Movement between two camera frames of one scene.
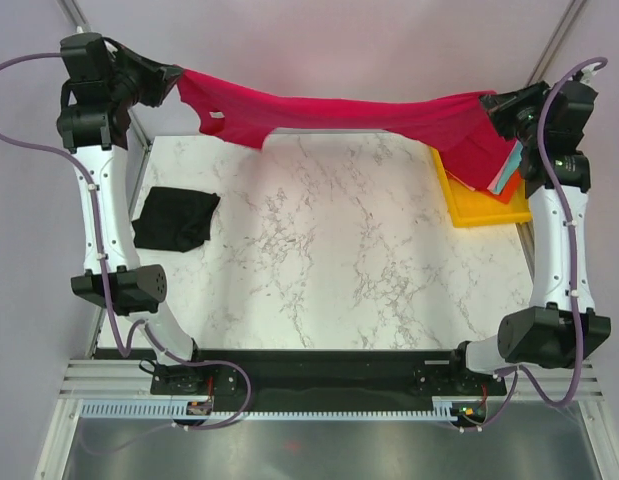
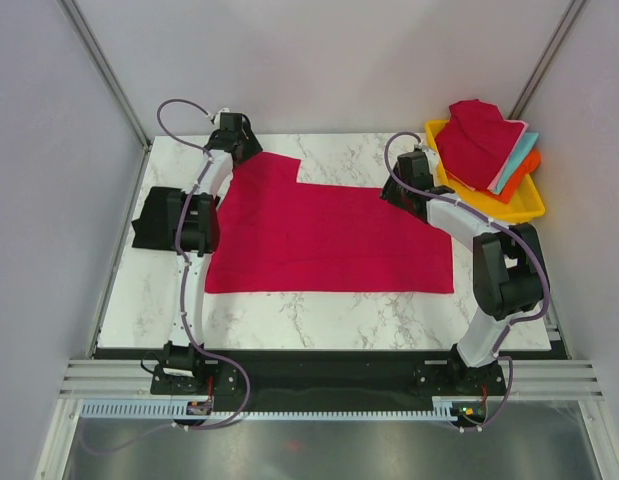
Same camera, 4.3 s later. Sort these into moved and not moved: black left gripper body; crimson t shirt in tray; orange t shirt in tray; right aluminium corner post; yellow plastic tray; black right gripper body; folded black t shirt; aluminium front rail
Moved: black left gripper body; black right gripper body
Not moved: yellow plastic tray; right aluminium corner post; orange t shirt in tray; aluminium front rail; crimson t shirt in tray; folded black t shirt
